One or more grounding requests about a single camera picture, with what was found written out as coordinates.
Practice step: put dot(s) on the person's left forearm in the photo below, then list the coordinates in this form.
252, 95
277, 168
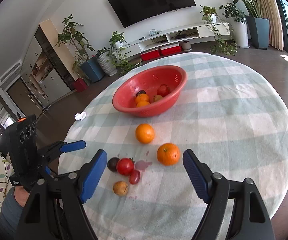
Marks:
7, 212

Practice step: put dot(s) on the brown entrance door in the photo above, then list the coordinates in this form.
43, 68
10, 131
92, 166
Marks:
19, 97

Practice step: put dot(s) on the red plastic bowl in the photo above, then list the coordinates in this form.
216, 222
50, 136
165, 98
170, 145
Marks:
134, 80

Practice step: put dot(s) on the plant in white ribbed pot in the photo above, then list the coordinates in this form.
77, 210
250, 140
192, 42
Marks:
106, 65

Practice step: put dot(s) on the beige curtain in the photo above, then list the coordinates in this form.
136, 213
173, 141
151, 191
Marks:
274, 25

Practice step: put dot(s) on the orange with green stem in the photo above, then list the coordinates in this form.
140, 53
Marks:
168, 154

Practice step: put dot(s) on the red floor bin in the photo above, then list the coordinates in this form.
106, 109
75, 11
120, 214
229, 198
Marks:
80, 85

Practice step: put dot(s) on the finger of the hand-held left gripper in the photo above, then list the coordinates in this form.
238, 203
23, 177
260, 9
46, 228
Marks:
72, 146
46, 171

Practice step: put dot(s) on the leaf print cloth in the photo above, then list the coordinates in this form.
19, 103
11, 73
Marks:
1, 177

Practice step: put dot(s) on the bushy plant in tall white pot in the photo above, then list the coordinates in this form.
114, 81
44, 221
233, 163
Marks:
241, 35

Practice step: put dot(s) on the smooth round orange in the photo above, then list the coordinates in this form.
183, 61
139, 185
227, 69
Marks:
142, 98
145, 133
143, 104

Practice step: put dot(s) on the black set-top box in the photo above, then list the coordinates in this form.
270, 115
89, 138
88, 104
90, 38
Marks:
180, 36

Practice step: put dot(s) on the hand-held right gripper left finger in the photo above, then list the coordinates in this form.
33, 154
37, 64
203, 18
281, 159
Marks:
94, 177

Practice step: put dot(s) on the dark purple plum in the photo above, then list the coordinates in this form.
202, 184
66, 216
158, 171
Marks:
112, 164

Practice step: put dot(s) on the white television cabinet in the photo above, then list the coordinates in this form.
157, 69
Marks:
206, 31

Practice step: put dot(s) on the grey round pot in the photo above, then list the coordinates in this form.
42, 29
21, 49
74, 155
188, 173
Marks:
186, 46

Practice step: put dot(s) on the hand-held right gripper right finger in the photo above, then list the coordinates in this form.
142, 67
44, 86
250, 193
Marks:
196, 177

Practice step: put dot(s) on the yellow-brown smooth round fruit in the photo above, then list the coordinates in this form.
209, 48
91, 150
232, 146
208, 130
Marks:
120, 188

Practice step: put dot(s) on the red tomato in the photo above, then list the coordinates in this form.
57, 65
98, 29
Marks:
163, 90
125, 166

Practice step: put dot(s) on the trailing pothos in white pot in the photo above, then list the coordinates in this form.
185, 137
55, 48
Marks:
119, 44
212, 18

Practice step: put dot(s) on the white air vent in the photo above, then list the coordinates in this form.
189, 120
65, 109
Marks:
10, 71

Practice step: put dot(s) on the crumpled white tissue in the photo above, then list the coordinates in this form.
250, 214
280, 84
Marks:
80, 116

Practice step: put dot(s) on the green white checkered tablecloth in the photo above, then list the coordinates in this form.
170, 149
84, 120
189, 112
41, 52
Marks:
221, 130

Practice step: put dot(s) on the white and wood wall cabinet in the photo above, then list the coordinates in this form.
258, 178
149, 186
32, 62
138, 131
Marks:
51, 82

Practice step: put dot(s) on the large-leaf plant in grey-blue pot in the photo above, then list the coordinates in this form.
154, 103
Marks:
259, 32

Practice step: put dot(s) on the brown rough round fruit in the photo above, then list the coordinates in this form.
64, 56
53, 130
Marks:
157, 98

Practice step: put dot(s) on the red storage box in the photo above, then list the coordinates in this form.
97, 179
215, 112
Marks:
170, 49
150, 55

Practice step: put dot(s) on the black wall television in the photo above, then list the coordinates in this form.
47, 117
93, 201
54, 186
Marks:
151, 0

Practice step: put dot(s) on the tall plant in blue pot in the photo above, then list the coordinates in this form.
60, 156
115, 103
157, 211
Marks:
92, 68

